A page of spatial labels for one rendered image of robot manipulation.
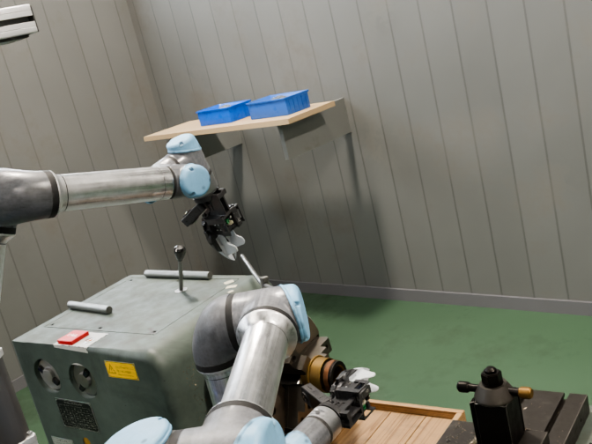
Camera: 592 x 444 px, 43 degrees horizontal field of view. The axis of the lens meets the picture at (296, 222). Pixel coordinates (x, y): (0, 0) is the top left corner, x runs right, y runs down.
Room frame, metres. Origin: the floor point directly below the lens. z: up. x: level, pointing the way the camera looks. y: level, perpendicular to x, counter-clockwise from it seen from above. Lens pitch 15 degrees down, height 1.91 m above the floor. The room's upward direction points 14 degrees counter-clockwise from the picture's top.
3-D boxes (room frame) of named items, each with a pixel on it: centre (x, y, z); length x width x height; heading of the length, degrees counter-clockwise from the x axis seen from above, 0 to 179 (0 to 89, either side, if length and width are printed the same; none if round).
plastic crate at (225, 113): (4.75, 0.27, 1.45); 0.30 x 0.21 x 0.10; 46
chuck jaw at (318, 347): (1.78, 0.03, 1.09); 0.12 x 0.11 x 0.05; 142
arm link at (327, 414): (1.45, 0.05, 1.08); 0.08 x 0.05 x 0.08; 52
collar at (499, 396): (1.32, -0.30, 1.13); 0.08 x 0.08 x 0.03
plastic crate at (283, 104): (4.43, -0.07, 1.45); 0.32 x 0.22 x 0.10; 46
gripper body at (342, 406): (1.51, -0.01, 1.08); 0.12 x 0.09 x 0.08; 142
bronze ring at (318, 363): (1.67, 0.02, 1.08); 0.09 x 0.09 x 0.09; 52
